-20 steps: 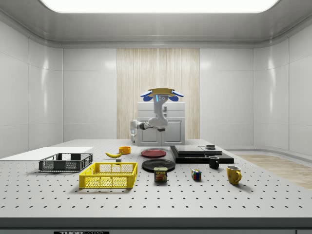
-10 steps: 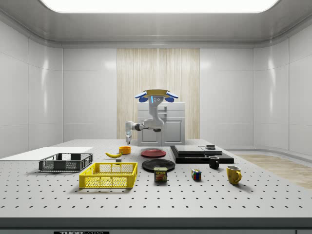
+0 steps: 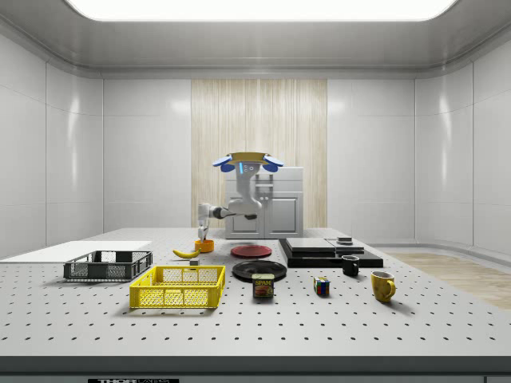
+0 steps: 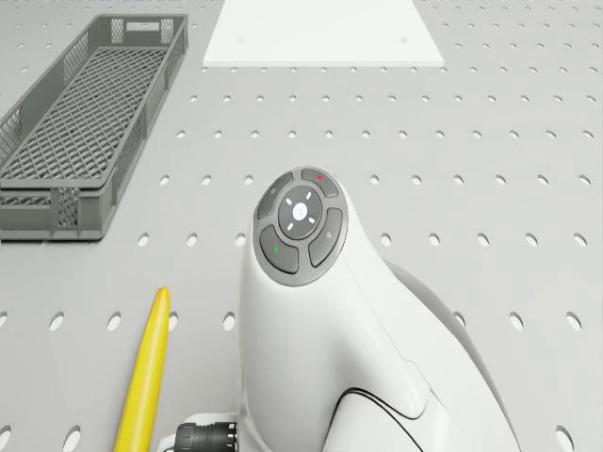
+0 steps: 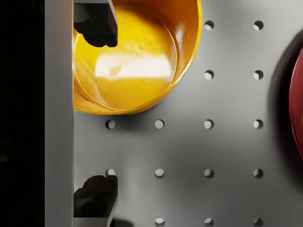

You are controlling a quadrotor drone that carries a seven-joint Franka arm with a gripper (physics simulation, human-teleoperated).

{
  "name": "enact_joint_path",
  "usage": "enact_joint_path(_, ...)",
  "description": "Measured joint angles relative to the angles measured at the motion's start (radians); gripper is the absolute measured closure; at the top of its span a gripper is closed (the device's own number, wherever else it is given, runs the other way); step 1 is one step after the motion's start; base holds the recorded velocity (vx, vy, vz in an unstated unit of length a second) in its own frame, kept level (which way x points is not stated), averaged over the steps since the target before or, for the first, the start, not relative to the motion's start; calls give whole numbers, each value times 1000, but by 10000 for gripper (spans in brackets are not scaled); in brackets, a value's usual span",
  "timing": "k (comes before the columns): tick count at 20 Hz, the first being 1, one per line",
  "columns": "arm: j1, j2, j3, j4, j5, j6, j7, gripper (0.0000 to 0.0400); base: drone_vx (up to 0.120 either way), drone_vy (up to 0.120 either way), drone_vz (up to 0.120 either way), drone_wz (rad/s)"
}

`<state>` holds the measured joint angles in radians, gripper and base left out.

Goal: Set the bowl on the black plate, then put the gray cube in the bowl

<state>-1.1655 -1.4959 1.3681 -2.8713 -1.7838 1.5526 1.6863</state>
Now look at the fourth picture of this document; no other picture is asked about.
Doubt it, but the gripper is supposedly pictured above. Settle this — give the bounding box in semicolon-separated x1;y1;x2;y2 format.
156;410;242;452

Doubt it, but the banana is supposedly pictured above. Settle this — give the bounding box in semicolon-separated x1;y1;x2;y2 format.
111;286;171;452

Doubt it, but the dark grey basket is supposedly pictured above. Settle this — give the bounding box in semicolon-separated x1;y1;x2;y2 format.
0;13;190;244

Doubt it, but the white board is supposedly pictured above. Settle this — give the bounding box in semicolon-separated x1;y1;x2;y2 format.
202;0;447;69

